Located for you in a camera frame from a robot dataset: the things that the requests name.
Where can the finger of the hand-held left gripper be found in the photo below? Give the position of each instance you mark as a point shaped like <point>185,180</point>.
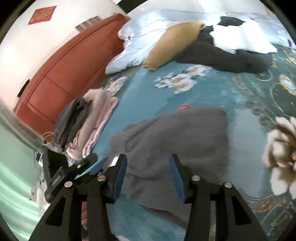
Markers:
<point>98,166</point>
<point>89,158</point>

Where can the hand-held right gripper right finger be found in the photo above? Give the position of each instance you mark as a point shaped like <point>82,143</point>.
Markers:
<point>177,178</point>

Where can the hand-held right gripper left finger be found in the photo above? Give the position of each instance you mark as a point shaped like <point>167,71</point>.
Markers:
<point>120,176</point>

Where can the grey sweatshirt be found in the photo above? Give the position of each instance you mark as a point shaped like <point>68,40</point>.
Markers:
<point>173,139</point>

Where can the stack of folded clothes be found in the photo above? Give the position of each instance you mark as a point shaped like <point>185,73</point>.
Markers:
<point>97,102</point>

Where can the floral patterned folded cloth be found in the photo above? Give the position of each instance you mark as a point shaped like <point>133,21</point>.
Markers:
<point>71,149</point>

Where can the dark grey folded garment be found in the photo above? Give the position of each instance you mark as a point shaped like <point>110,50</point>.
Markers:
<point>69,122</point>

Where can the pink folded garment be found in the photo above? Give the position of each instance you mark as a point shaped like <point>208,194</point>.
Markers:
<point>104,120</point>

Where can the small red object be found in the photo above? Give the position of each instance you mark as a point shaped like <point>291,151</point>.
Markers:
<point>184,107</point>

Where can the brown wooden headboard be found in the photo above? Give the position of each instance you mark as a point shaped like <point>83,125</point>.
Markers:
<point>57,81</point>

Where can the teal floral bed blanket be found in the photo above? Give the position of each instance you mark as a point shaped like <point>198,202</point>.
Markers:
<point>208,92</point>

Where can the dark grey pants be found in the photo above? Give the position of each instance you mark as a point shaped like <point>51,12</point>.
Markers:
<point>219,58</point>

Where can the pink pillow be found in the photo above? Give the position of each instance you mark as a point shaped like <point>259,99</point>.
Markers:
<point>121,34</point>

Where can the yellow knitted blanket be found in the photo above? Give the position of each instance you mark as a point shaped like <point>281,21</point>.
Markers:
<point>171,44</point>

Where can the light blue floral duvet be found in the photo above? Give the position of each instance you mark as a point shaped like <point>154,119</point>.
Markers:
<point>143,30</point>

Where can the white and black garment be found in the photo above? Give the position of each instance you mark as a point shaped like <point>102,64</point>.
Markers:
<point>242,39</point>

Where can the black wall socket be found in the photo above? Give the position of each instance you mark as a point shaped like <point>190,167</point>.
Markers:
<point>23,89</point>

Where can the grey wall switch panel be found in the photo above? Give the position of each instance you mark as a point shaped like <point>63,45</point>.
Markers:
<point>87,23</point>

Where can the red square wall decoration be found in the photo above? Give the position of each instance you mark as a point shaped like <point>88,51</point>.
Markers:
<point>41,15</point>

